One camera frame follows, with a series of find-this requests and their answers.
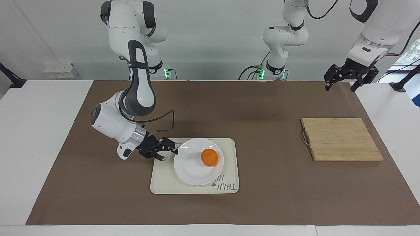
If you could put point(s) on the orange fruit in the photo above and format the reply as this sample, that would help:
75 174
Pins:
210 157

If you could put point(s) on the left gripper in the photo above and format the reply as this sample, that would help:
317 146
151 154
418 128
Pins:
355 70

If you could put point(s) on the cream plastic tray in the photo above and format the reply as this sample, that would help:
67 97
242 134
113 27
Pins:
229 154

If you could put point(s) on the white round plate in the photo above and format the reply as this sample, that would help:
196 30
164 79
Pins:
190 167

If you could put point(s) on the white wall box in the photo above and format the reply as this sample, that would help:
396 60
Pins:
60 71

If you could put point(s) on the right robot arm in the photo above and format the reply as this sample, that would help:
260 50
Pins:
139 88

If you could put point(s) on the black stand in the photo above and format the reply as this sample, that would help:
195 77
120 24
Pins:
13 80
405 82

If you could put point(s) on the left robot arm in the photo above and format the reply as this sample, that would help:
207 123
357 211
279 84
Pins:
283 37

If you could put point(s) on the bamboo cutting board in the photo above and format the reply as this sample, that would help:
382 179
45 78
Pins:
343 139

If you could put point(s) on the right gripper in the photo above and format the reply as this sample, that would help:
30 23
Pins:
148 146

